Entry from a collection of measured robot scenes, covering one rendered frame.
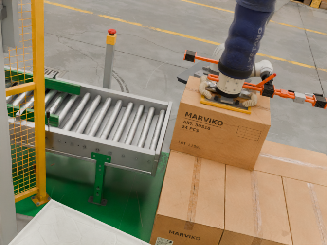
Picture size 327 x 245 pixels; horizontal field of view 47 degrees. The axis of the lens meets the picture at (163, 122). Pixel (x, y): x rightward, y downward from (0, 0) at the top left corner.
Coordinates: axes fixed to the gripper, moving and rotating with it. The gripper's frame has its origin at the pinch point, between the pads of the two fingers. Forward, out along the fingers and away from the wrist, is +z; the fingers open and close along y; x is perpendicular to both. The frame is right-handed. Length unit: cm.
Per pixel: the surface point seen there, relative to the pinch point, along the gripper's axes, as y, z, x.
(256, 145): 30.7, 21.8, 0.4
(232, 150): 39.9, 21.0, 13.7
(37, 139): 49, 45, 141
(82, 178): 107, 12, 119
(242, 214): 53, 64, 4
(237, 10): -48, 5, 35
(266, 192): 53, 40, -13
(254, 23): -45, 10, 24
